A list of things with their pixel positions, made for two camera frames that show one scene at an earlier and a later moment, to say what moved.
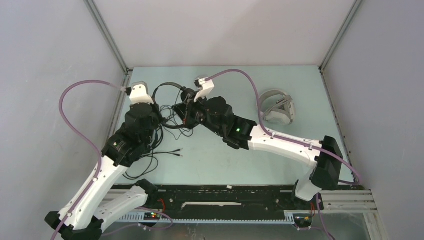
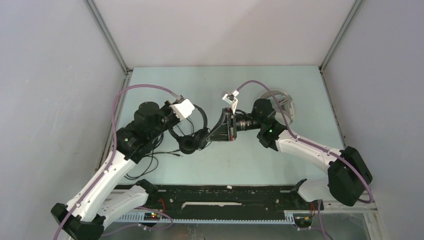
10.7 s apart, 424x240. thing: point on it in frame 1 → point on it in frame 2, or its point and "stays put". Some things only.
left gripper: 155,109 → 166,107
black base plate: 217,198 stays put
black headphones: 188,108 → 189,144
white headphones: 277,107 stays put
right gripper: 186,110 → 226,129
